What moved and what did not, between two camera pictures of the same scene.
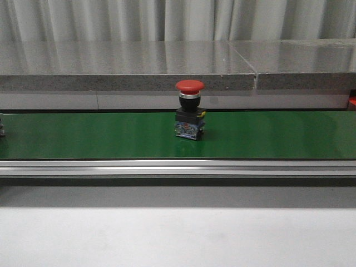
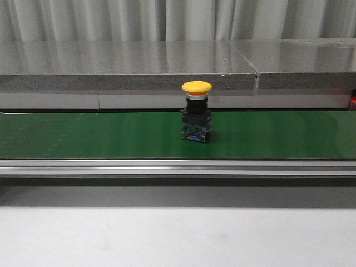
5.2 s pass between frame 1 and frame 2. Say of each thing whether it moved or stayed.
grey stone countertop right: stayed
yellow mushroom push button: moved
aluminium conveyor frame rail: stayed
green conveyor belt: stayed
